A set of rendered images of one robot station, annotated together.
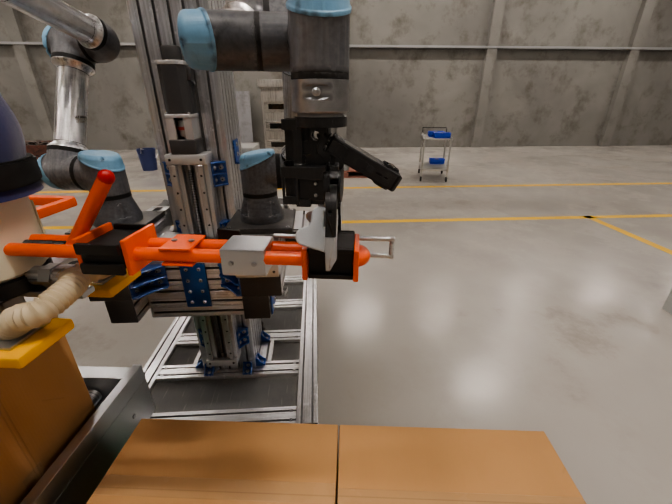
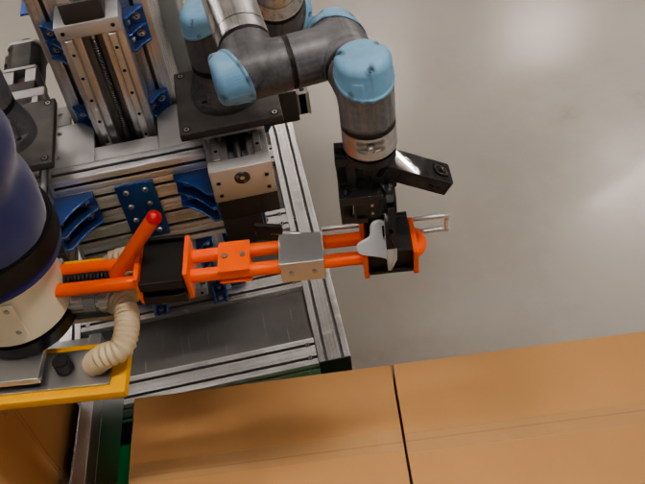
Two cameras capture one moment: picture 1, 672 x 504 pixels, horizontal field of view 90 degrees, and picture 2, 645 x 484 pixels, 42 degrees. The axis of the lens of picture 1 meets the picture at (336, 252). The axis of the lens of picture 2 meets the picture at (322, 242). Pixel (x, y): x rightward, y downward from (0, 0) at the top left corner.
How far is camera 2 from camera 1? 87 cm
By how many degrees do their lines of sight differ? 23
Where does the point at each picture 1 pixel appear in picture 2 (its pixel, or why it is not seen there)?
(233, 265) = (294, 274)
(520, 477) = (613, 388)
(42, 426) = (49, 430)
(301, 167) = (358, 197)
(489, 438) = (582, 350)
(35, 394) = not seen: hidden behind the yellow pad
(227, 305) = (193, 227)
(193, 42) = (235, 97)
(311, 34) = (365, 113)
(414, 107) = not seen: outside the picture
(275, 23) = (311, 60)
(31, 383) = not seen: hidden behind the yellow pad
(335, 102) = (388, 149)
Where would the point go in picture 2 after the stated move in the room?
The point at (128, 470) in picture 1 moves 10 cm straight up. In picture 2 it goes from (155, 456) to (142, 433)
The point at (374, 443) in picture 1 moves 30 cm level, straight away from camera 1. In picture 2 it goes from (440, 379) to (434, 276)
